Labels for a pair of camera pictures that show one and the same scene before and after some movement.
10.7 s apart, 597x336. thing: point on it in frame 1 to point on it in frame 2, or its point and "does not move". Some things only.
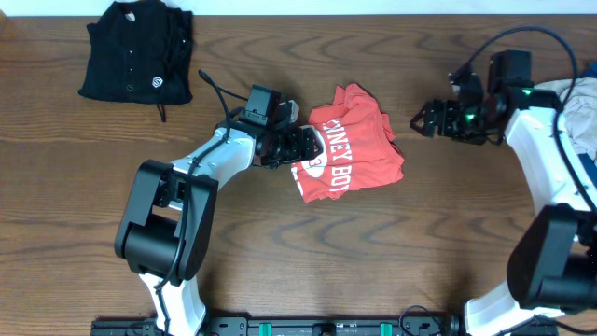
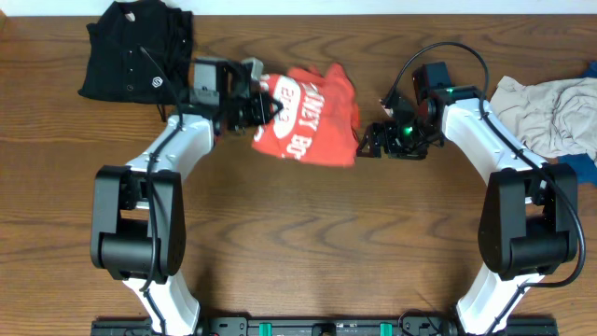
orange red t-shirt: [357, 147] to [319, 119]
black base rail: [339, 326] does not move
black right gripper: [446, 108] to [391, 146]
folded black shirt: [141, 51] does not move
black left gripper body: [284, 148] to [242, 110]
